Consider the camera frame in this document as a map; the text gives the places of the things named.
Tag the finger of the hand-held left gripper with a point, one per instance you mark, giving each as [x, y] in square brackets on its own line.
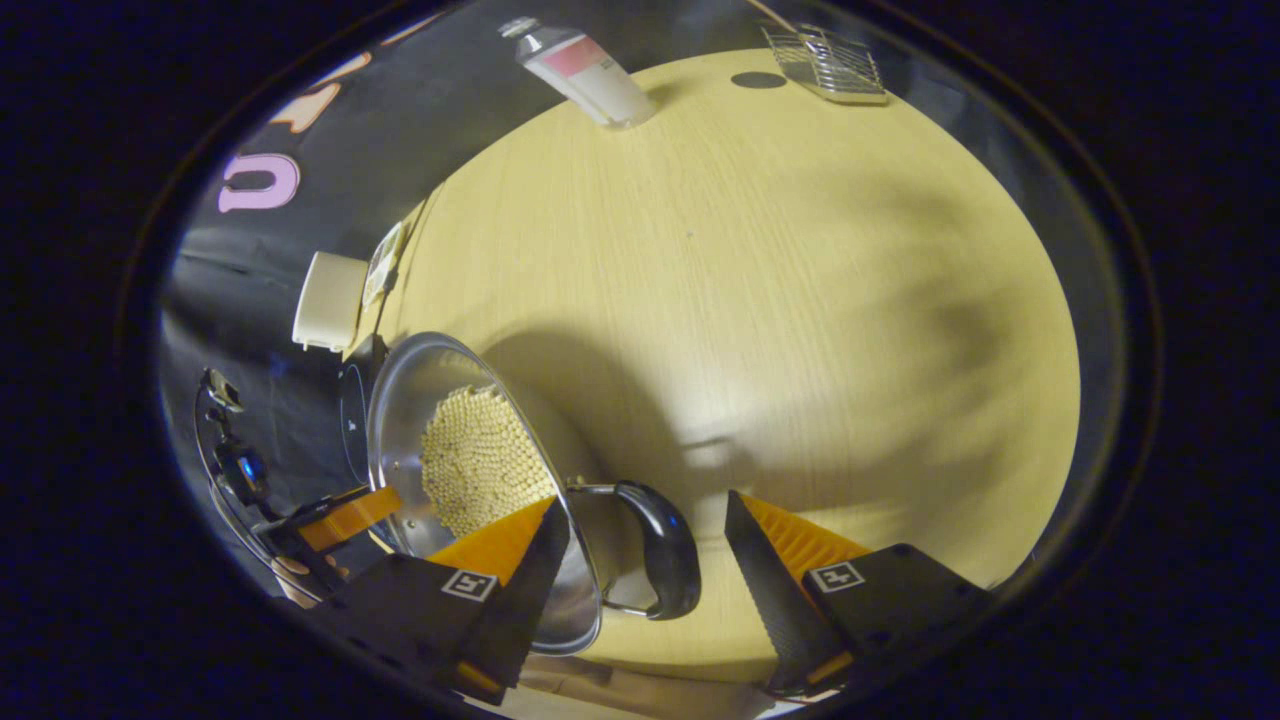
[350, 515]

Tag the black induction cooktop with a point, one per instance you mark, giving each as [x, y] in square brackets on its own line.
[352, 420]

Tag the stainless steel pot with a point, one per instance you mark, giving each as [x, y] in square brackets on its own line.
[400, 420]

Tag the small pink label bottle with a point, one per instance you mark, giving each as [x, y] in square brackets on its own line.
[590, 75]

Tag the heap of yellow soybeans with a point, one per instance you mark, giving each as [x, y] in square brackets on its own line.
[480, 460]

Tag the white toaster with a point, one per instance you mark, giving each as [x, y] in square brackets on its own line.
[328, 300]

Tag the small black round disc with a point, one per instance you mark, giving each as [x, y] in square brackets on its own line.
[758, 79]

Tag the white divided bean dish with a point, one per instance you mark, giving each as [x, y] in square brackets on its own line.
[384, 262]

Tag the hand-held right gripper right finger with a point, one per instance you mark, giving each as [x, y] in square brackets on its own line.
[770, 600]

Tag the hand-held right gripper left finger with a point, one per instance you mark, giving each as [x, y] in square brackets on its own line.
[525, 600]

